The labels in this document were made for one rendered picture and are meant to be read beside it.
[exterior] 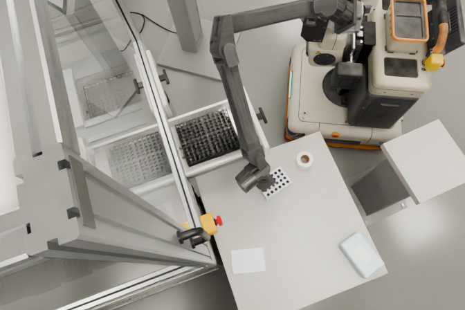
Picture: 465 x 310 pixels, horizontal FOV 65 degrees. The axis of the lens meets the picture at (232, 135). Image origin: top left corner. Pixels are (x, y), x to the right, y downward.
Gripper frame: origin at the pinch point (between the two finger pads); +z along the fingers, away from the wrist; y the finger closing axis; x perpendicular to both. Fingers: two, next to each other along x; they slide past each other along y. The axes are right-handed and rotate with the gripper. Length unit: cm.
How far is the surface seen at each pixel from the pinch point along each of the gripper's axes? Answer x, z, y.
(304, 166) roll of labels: 18.8, 0.9, 5.4
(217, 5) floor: 76, 77, -143
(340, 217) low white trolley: 17.5, 5.4, 29.6
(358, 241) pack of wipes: 15.6, 1.2, 40.5
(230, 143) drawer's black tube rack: -1.4, -8.9, -18.0
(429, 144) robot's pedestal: 68, 4, 30
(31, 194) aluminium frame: -37, -116, 12
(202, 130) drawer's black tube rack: -6.8, -8.4, -29.6
